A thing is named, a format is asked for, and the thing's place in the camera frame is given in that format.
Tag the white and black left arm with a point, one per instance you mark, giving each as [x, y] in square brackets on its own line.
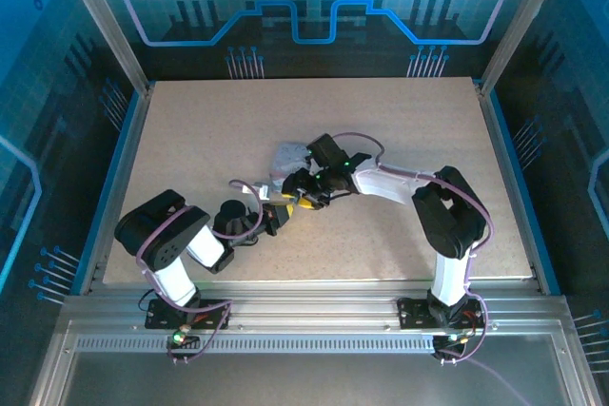
[162, 230]

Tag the wide aluminium base rail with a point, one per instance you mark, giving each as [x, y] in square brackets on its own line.
[309, 306]

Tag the blue table edge strip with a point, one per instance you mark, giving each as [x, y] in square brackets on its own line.
[517, 163]
[121, 149]

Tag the aluminium frame post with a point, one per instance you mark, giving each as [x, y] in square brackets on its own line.
[108, 21]
[521, 21]

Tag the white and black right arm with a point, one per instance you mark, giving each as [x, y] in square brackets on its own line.
[452, 220]

